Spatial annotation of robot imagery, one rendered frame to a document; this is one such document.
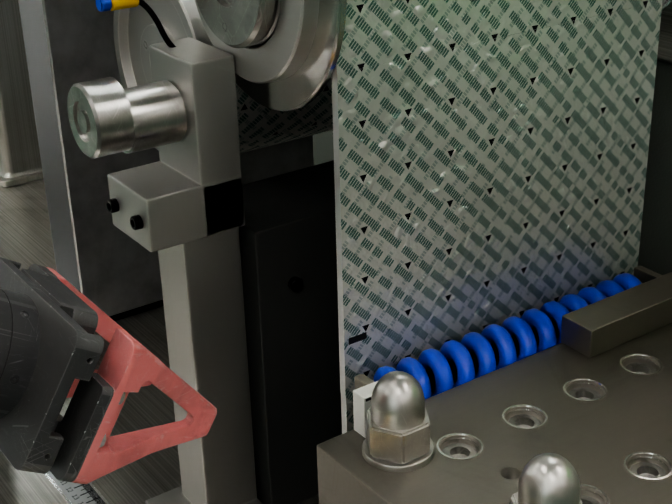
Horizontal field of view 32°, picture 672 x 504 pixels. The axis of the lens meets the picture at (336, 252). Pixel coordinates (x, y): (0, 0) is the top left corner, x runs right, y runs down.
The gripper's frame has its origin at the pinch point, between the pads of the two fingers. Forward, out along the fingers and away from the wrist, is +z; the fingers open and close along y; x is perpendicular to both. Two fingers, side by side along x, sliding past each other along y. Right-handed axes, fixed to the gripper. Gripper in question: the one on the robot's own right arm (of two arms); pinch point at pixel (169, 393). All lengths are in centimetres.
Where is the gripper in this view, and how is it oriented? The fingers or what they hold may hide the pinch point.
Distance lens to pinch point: 58.9
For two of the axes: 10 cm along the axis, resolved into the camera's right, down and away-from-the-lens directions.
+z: 7.1, 2.6, 6.6
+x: 4.1, -9.1, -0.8
